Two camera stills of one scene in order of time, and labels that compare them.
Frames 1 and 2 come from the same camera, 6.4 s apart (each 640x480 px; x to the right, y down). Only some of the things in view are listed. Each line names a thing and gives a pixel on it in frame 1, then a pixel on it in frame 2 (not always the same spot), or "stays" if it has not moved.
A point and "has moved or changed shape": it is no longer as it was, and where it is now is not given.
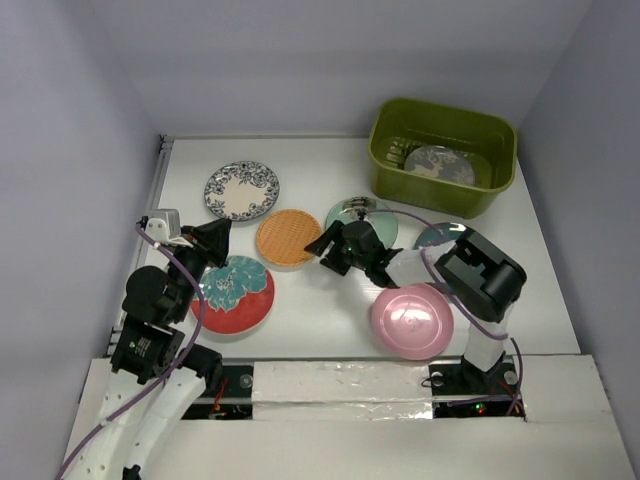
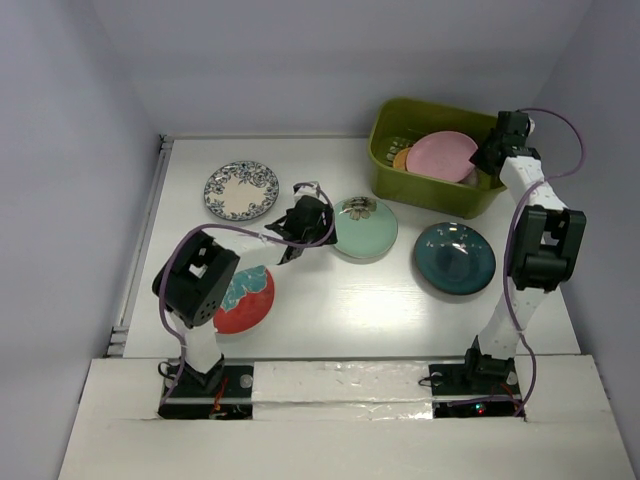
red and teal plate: x=238 y=296 stays
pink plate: x=414 y=321 to x=443 y=155
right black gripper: x=323 y=241 to x=480 y=159
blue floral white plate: x=241 y=190 stays
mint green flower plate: x=360 y=208 stays
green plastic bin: x=440 y=157 stays
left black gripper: x=210 y=239 to x=323 y=225
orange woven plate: x=283 y=235 has moved or changed shape
